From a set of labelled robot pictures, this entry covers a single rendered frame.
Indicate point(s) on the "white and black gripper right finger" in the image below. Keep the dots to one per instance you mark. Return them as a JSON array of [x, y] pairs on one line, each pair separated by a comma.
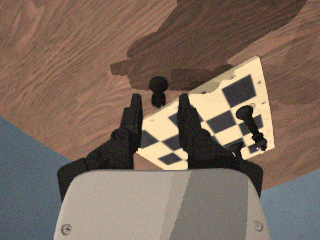
[[203, 151]]

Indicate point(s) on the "cream chessboard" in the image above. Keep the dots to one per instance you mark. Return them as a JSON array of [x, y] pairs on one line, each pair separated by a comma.
[[216, 102]]

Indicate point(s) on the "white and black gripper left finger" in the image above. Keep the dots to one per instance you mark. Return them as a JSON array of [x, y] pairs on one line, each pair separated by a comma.
[[118, 150]]

